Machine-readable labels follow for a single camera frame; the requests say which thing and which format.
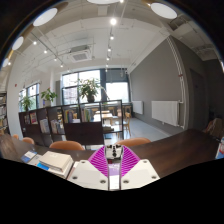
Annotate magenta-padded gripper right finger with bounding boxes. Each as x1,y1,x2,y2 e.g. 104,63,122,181
118,145,161,191

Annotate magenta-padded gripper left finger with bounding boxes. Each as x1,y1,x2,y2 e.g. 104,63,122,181
67,145,110,192

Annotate black charger with red button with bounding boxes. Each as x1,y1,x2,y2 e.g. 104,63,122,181
104,143,124,192

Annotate thick white book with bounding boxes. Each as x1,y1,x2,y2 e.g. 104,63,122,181
38,150,75,173

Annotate dark brown shelf unit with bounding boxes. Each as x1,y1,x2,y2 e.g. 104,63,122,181
18,99,125,148

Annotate light wooden chair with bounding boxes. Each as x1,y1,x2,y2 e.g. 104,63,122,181
121,111,133,134

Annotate blue white thin book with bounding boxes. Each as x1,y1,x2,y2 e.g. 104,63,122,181
20,149,38,164

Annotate light wooden table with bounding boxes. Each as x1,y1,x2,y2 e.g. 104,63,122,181
94,111,116,126

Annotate large white radiator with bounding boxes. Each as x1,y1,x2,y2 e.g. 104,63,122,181
151,100,181,128

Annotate small white radiator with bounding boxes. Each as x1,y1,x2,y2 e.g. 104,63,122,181
131,100,144,115

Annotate blue red booklet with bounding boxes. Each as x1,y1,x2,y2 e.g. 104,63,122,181
214,136,224,160

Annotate large black-framed window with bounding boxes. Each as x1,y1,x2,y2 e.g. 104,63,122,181
61,68,130,106

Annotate large potted plant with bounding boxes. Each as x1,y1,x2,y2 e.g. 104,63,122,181
77,77,104,104

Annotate medium potted plant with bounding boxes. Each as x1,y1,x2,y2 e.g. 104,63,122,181
40,88,58,108

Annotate brown wooden chair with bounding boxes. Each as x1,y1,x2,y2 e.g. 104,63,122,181
203,117,224,139

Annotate small potted plant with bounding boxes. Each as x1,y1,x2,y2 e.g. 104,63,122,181
19,95,36,113

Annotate grey door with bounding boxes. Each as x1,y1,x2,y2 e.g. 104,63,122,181
189,68,206,131

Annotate side window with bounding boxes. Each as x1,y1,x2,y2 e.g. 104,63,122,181
18,83,41,111

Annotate ceiling air conditioner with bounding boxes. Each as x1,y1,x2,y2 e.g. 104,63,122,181
68,44,93,64

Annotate ceiling spot lights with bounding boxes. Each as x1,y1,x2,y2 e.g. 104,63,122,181
33,18,118,73

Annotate round white ceiling lamps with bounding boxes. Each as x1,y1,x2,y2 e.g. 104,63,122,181
1,0,178,69

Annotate white wall pipe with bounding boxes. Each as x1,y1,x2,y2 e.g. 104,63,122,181
166,34,187,129

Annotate tall wall bookshelf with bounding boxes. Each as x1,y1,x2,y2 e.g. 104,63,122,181
0,91,9,136

